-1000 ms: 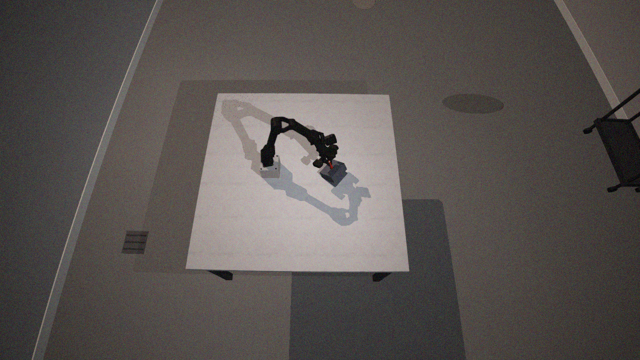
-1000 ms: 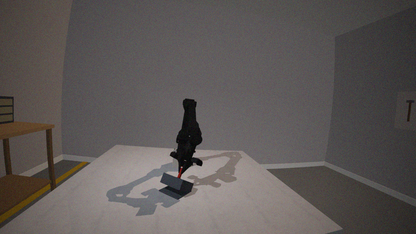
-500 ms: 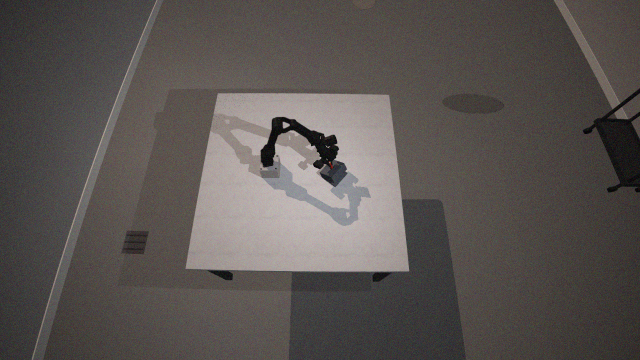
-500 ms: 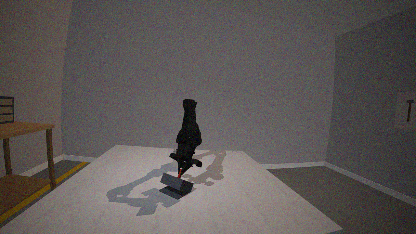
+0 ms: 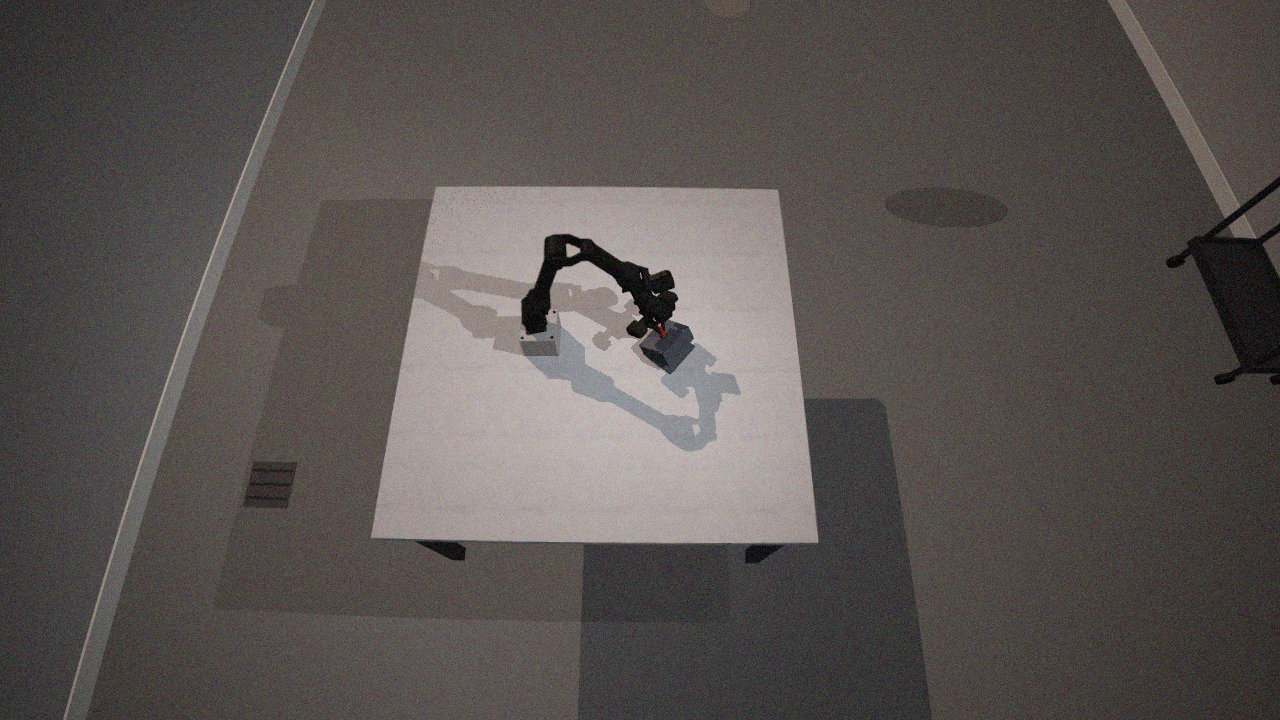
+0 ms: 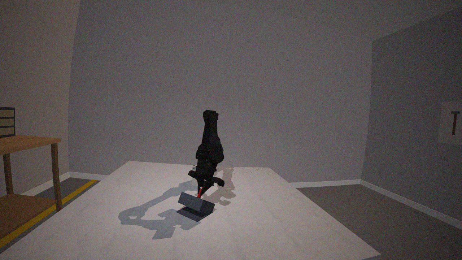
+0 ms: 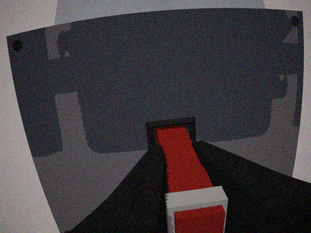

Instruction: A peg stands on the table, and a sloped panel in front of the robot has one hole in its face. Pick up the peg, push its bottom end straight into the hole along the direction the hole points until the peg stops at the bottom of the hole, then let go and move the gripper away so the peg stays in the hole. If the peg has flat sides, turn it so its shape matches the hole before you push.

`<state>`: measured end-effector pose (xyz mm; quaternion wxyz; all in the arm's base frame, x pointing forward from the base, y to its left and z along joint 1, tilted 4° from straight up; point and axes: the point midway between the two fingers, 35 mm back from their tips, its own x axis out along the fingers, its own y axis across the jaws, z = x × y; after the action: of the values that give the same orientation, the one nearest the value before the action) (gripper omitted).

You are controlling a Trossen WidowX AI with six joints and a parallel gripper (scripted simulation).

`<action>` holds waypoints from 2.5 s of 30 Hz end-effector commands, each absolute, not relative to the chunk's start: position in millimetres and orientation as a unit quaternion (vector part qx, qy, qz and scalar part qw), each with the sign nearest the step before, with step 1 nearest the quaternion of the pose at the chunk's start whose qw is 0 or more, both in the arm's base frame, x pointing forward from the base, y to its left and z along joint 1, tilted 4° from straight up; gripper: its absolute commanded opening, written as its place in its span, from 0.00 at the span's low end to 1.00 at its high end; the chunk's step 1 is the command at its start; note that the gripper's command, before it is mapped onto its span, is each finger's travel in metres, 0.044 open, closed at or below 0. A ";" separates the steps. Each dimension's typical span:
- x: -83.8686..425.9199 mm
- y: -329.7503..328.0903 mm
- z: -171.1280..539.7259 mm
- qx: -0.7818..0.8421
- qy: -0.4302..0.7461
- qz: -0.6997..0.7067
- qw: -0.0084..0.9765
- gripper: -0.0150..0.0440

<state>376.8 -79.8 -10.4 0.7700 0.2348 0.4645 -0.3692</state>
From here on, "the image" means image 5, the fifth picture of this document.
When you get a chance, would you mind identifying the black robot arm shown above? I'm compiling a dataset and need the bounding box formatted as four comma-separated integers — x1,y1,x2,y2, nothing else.
521,234,675,334

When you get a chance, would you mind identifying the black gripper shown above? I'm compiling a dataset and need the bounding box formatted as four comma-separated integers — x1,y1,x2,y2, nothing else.
626,290,678,340

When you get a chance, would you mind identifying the dark grey sloped panel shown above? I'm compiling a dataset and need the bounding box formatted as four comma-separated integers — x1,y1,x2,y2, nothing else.
639,319,695,374

